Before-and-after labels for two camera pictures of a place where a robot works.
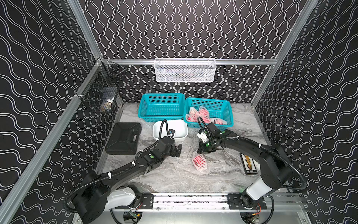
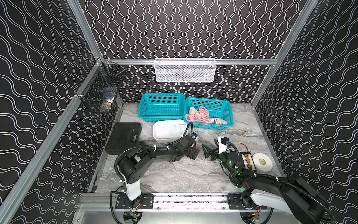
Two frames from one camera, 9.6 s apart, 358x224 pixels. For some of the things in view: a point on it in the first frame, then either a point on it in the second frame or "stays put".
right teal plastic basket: [218, 108] stays put
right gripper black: [202, 150] to [215, 154]
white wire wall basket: [185, 70] stays put
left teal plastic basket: [161, 106] stays put
